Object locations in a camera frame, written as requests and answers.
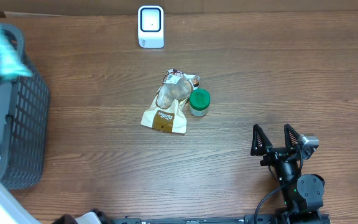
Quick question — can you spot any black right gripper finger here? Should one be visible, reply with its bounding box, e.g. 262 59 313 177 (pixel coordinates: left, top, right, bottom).
284 124 300 148
250 124 273 156

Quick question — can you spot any teal wet wipes pack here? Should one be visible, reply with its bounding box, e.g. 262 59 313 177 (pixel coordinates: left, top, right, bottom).
0 24 32 80

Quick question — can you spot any green lid white jar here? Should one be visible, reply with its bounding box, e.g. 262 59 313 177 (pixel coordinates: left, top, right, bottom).
189 89 211 117

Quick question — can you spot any brown bread snack bag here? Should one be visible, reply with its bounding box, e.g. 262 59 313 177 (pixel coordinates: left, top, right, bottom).
140 68 200 134

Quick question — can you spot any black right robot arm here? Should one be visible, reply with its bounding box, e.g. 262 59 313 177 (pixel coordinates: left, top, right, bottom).
250 124 331 224

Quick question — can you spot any white barcode scanner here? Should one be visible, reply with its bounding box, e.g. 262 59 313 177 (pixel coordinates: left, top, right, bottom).
137 5 165 49

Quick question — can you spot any grey plastic shopping basket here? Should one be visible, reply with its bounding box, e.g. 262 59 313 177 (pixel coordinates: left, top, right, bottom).
0 24 50 189

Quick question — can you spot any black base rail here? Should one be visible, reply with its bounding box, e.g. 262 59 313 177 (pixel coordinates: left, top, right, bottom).
111 214 331 224

